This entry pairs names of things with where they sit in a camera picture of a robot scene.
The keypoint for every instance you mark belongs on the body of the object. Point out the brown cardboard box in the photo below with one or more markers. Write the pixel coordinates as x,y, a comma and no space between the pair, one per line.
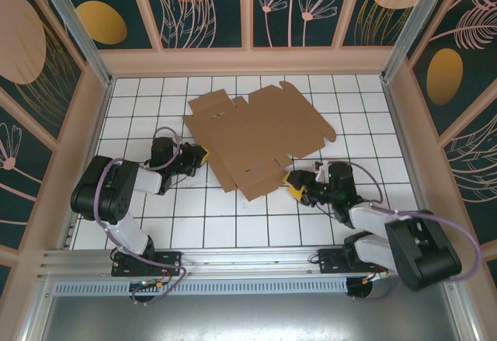
252,135

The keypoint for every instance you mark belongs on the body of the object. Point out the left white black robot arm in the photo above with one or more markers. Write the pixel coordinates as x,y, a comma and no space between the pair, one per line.
116,197

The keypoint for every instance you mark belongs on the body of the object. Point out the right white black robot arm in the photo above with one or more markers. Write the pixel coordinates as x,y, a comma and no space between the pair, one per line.
423,255

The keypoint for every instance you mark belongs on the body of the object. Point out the grey metal sheet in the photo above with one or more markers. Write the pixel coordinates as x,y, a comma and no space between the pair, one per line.
248,317

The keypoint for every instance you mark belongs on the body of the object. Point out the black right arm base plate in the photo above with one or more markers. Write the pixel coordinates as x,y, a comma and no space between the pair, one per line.
328,261

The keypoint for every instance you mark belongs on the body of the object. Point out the aluminium mounting rail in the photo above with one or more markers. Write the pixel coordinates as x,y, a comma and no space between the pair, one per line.
248,261

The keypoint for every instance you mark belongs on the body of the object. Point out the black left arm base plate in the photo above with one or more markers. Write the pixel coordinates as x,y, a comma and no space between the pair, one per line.
171,259

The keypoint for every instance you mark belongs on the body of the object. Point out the aluminium frame post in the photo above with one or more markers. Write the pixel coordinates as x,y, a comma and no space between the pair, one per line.
412,26
75,26

